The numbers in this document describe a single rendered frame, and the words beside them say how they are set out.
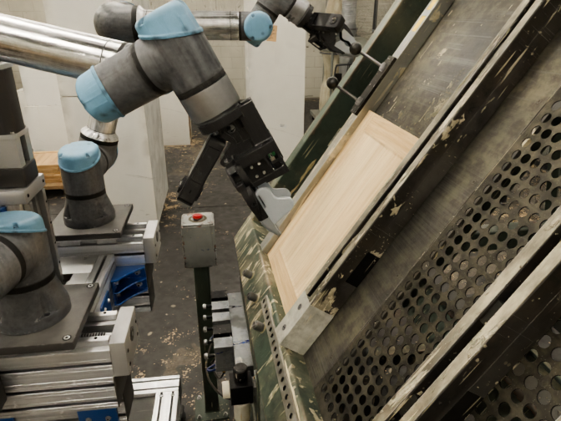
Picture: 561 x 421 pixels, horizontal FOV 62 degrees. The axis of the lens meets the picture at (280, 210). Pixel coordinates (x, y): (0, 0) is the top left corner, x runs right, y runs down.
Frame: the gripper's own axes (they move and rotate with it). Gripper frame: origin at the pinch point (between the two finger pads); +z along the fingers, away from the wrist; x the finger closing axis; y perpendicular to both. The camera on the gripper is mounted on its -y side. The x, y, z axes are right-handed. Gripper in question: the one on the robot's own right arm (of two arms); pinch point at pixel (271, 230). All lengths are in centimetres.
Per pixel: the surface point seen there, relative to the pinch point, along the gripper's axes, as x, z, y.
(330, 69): 631, 115, 112
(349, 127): 71, 15, 27
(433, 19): 72, -1, 62
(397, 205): 20.7, 18.8, 23.0
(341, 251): 24.0, 24.6, 7.9
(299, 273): 44, 37, -6
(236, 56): 862, 56, -3
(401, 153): 38, 17, 32
